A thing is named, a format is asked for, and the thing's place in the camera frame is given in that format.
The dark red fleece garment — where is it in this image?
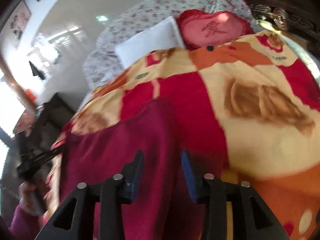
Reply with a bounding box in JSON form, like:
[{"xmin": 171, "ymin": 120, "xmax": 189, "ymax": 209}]
[{"xmin": 58, "ymin": 100, "xmax": 231, "ymax": 240}]

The magenta sleeve forearm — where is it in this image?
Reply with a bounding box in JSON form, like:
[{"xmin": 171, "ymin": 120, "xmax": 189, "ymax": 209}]
[{"xmin": 9, "ymin": 204, "xmax": 47, "ymax": 240}]

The person's left hand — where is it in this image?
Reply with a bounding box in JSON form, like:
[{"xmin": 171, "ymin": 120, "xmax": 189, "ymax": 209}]
[{"xmin": 19, "ymin": 174, "xmax": 60, "ymax": 218}]

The dark wooden side table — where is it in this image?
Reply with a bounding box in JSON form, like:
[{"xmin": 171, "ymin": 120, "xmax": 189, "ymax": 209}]
[{"xmin": 12, "ymin": 93, "xmax": 75, "ymax": 161}]

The orange red patterned blanket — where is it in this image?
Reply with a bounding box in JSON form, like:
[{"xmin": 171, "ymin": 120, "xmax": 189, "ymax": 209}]
[{"xmin": 56, "ymin": 31, "xmax": 319, "ymax": 239}]

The floral quilt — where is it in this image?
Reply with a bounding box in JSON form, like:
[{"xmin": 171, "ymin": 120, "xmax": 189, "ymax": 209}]
[{"xmin": 82, "ymin": 0, "xmax": 261, "ymax": 90}]

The white pillow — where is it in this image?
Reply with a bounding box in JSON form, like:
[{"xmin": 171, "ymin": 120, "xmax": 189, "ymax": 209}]
[{"xmin": 114, "ymin": 16, "xmax": 185, "ymax": 68}]

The red heart-shaped cushion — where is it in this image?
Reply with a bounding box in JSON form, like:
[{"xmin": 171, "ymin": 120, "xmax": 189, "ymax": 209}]
[{"xmin": 176, "ymin": 9, "xmax": 254, "ymax": 50}]

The carved dark wooden headboard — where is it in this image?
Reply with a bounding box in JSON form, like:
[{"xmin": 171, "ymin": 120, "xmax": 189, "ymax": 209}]
[{"xmin": 244, "ymin": 0, "xmax": 319, "ymax": 53}]

